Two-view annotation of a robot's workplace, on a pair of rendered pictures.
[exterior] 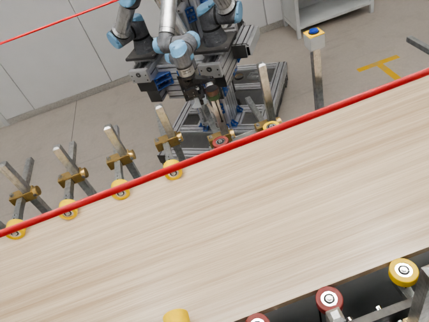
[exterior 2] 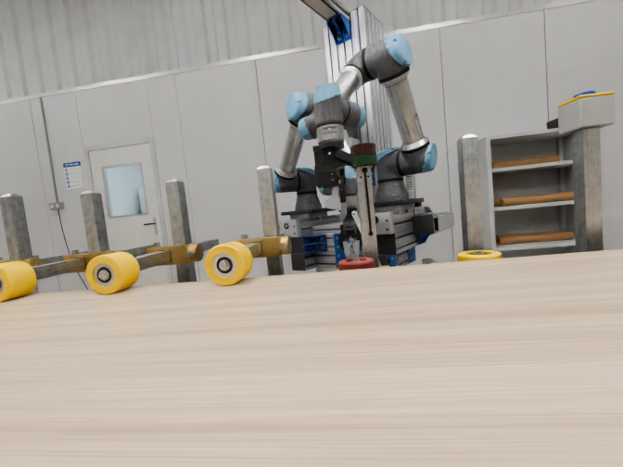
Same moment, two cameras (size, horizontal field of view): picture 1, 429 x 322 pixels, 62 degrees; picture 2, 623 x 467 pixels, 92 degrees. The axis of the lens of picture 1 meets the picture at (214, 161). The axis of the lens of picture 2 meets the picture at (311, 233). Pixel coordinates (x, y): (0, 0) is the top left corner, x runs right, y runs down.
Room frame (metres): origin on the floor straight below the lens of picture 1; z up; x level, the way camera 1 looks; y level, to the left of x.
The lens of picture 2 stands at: (0.64, -0.05, 1.03)
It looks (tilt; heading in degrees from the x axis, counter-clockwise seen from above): 4 degrees down; 7
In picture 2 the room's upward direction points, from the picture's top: 6 degrees counter-clockwise
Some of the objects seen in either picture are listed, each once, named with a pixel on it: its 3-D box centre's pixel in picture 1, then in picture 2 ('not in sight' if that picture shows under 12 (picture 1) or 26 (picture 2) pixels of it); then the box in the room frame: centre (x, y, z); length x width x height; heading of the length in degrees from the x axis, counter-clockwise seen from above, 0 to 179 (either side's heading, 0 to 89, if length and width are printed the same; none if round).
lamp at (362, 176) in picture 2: (217, 107); (366, 191); (1.37, -0.10, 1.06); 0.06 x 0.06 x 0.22; 1
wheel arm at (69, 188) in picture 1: (70, 172); (99, 258); (1.44, 0.69, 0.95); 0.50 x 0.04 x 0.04; 1
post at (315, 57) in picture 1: (318, 87); (589, 226); (1.42, -0.61, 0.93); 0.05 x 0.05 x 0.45; 1
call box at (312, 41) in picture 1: (314, 39); (584, 115); (1.42, -0.61, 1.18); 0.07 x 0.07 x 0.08; 1
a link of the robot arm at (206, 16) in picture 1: (209, 14); (390, 164); (2.07, -0.26, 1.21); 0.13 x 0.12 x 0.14; 56
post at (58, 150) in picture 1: (82, 181); (103, 275); (1.41, 0.65, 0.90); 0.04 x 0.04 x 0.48; 1
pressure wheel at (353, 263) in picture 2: (223, 149); (358, 283); (1.32, -0.06, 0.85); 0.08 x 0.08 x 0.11
